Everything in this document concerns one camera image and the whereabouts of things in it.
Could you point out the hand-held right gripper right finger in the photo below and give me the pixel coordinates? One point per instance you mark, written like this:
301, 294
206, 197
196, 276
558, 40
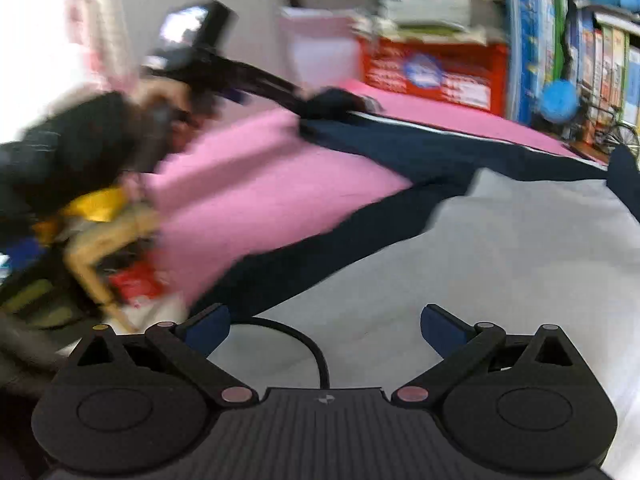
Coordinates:
442, 330

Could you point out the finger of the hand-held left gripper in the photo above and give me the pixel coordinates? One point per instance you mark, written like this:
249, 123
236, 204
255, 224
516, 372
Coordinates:
320, 102

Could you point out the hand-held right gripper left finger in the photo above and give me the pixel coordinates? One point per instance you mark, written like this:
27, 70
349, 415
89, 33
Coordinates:
207, 326

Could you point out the navy blue garment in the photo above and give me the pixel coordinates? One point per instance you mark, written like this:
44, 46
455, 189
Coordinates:
410, 150

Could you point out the person's left hand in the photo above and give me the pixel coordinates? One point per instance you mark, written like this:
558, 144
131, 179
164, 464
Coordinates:
167, 94

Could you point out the white board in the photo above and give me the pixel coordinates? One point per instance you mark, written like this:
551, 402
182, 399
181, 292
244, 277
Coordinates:
320, 47

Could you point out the red packet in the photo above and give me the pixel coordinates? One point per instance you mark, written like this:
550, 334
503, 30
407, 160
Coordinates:
137, 285

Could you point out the pink printed blanket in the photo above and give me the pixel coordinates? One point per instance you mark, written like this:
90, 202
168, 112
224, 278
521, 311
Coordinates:
260, 190

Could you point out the red plastic crate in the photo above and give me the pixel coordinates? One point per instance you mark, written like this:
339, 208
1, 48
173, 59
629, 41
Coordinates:
440, 75

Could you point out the tan wooden figure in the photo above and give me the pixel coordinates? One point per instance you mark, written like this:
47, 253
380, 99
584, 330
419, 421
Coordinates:
97, 257

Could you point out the stack of papers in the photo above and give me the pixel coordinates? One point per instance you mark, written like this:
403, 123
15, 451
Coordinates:
430, 10

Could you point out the yellow cloth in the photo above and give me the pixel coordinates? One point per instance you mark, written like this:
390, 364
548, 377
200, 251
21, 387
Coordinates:
97, 206

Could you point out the green object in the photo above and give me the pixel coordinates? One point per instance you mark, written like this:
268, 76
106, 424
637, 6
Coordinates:
32, 302

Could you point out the row of tall blue books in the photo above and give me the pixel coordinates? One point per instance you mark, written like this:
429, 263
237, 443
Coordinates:
532, 45

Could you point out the round blue plush toy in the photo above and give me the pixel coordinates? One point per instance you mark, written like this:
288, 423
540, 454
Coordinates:
561, 101

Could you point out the miniature black bicycle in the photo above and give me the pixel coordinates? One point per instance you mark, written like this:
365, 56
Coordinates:
617, 135

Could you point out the row of colourful books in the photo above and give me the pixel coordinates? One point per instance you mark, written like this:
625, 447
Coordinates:
605, 65

